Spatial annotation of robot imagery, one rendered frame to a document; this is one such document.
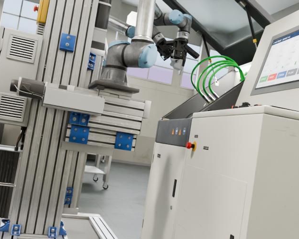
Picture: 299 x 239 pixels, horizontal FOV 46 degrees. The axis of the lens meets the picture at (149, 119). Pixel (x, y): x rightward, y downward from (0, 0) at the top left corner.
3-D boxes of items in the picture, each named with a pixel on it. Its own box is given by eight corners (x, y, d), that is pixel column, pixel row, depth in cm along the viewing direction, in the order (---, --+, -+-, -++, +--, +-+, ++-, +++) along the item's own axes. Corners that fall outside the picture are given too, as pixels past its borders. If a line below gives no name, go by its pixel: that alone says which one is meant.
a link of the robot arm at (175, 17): (162, 22, 204) (170, 28, 214) (179, 21, 199) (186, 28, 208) (163, 9, 205) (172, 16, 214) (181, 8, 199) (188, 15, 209)
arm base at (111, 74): (101, 81, 170) (105, 62, 171) (96, 85, 185) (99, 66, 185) (131, 87, 175) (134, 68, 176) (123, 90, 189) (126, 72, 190)
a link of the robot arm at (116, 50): (113, 70, 189) (117, 45, 189) (134, 71, 182) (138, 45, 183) (99, 64, 178) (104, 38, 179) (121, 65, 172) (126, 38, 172)
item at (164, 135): (156, 142, 253) (159, 120, 254) (162, 142, 254) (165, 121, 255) (184, 146, 193) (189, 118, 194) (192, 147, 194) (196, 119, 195)
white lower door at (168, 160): (139, 236, 250) (154, 142, 254) (143, 236, 251) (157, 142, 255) (165, 273, 187) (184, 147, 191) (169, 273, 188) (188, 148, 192)
